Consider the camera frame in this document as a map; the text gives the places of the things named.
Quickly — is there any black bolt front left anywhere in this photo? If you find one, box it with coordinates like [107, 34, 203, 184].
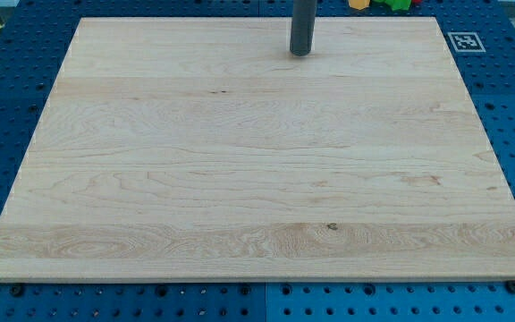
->
[9, 284, 25, 298]

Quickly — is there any white fiducial marker tag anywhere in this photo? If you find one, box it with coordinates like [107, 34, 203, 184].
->
[448, 31, 485, 53]

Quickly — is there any black bolt front right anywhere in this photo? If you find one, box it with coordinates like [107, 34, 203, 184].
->
[504, 280, 515, 294]

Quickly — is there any black bolt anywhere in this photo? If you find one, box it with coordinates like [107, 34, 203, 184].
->
[504, 280, 515, 294]
[9, 284, 25, 298]

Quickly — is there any green block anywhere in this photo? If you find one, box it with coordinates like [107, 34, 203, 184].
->
[372, 0, 413, 11]

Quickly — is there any light wooden board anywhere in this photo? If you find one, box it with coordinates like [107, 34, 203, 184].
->
[0, 17, 515, 284]

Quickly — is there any grey cylindrical robot arm rod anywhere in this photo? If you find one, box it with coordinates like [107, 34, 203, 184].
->
[290, 0, 317, 56]

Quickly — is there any yellow block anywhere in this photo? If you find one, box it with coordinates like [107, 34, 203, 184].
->
[348, 0, 371, 11]

